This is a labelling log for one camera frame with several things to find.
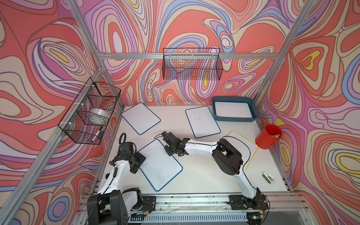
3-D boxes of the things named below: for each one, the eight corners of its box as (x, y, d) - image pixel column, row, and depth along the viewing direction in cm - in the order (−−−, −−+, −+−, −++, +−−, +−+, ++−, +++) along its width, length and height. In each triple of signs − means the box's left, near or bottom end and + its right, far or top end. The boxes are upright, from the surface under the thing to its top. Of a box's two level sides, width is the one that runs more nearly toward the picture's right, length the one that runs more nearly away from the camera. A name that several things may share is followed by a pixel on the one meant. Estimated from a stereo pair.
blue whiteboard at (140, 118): (121, 116, 117) (120, 114, 116) (141, 104, 127) (141, 102, 125) (140, 136, 105) (139, 134, 103) (161, 121, 114) (161, 119, 112)
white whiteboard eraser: (269, 183, 82) (272, 182, 80) (260, 176, 85) (263, 174, 83) (272, 180, 83) (275, 178, 81) (263, 172, 86) (266, 170, 84)
